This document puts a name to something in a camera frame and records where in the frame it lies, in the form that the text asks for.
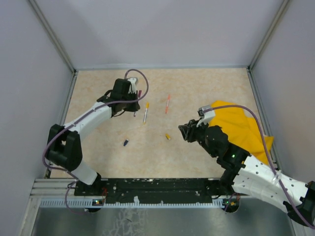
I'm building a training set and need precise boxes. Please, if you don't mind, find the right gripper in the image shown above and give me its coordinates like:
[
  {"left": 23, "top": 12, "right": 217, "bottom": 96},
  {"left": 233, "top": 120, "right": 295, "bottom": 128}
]
[{"left": 179, "top": 118, "right": 218, "bottom": 158}]

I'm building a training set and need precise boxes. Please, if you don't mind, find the yellow cloth bag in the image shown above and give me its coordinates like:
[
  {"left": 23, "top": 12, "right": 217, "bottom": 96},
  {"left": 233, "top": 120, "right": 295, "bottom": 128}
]
[{"left": 209, "top": 107, "right": 269, "bottom": 165}]

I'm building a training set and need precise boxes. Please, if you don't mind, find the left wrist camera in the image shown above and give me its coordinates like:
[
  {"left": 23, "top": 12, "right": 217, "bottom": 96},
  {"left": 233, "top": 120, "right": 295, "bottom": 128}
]
[{"left": 127, "top": 77, "right": 138, "bottom": 93}]

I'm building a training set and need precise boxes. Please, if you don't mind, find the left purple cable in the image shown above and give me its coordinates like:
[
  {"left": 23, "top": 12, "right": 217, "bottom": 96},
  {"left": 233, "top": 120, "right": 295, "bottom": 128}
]
[{"left": 42, "top": 68, "right": 150, "bottom": 215}]

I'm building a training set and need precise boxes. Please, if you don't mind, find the orange pen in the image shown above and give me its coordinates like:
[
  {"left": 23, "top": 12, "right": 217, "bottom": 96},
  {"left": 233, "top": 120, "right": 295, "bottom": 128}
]
[{"left": 165, "top": 94, "right": 170, "bottom": 114}]

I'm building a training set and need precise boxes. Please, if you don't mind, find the white slotted cable duct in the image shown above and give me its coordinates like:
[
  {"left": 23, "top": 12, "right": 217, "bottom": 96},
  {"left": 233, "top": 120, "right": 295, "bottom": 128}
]
[{"left": 39, "top": 198, "right": 239, "bottom": 209}]

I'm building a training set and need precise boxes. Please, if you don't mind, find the white yellow marker pen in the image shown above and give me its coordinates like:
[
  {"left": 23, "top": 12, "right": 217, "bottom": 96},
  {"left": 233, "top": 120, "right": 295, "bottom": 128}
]
[{"left": 143, "top": 108, "right": 149, "bottom": 124}]

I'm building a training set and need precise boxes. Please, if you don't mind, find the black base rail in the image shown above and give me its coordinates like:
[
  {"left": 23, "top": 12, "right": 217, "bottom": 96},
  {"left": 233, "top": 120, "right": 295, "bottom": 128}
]
[{"left": 74, "top": 178, "right": 233, "bottom": 204}]

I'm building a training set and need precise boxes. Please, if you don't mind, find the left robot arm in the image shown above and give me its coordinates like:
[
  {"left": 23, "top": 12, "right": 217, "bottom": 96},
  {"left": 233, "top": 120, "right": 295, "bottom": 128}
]
[{"left": 44, "top": 77, "right": 140, "bottom": 195}]

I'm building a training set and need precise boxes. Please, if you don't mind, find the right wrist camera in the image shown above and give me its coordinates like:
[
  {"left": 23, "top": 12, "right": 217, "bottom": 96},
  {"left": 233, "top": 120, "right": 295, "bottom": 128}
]
[{"left": 196, "top": 105, "right": 216, "bottom": 127}]

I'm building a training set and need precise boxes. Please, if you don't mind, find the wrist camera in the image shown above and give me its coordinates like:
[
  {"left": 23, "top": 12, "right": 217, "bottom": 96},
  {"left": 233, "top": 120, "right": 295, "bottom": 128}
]
[
  {"left": 127, "top": 77, "right": 138, "bottom": 93},
  {"left": 196, "top": 105, "right": 216, "bottom": 127}
]

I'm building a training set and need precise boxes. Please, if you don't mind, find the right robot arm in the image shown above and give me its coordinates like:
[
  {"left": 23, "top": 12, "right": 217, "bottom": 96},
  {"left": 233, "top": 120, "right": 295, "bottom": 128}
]
[{"left": 178, "top": 119, "right": 315, "bottom": 226}]

